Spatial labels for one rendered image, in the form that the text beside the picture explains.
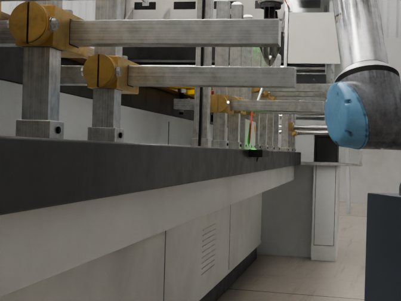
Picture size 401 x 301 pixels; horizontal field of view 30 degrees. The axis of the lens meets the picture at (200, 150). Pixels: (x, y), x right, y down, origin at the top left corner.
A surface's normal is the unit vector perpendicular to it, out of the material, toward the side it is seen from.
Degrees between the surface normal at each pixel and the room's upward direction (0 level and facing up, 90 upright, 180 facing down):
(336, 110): 95
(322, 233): 90
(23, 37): 90
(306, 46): 90
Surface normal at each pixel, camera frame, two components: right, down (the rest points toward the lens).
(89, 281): 0.98, 0.03
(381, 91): 0.09, -0.40
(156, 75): -0.20, 0.00
